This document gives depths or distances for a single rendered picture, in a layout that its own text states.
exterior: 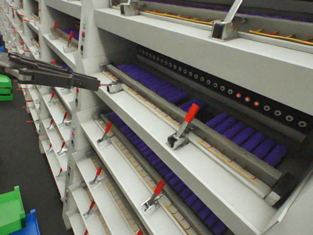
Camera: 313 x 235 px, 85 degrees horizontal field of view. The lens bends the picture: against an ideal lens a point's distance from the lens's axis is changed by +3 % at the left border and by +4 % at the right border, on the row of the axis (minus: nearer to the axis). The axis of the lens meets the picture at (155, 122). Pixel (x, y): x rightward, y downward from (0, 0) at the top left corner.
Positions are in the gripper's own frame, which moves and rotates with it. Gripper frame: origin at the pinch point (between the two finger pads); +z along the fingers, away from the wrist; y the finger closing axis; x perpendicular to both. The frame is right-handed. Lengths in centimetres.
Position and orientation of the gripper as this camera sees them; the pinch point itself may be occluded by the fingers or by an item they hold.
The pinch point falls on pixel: (84, 81)
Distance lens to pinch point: 47.4
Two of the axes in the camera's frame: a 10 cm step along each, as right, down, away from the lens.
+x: 4.0, -8.6, -3.2
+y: 6.2, 5.1, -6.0
